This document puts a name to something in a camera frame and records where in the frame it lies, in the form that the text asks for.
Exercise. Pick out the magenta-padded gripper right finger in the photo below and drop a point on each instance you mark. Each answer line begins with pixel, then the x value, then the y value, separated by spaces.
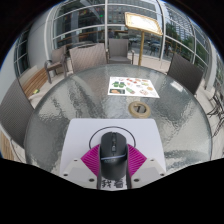
pixel 136 161

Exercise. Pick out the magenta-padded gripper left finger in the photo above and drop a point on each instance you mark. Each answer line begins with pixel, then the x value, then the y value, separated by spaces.
pixel 90 161

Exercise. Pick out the black computer mouse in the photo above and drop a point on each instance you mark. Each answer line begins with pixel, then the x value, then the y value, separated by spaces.
pixel 113 156

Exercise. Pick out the white mouse pad black print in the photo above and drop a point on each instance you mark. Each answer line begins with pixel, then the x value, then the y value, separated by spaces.
pixel 80 136

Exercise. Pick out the white sheet with food pictures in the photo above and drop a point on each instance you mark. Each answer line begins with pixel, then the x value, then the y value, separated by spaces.
pixel 133 87

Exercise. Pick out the wooden slat bench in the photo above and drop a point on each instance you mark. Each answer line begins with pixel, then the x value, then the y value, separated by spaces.
pixel 6 148
pixel 33 81

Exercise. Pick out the brown wicker chair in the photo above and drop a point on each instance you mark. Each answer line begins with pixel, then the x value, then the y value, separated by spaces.
pixel 118 48
pixel 185 71
pixel 58 56
pixel 87 56
pixel 13 111

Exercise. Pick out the green metal garden furniture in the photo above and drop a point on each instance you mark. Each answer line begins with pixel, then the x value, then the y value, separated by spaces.
pixel 216 106

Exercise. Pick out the gold-framed menu stand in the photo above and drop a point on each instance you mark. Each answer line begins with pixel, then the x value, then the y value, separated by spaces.
pixel 143 22

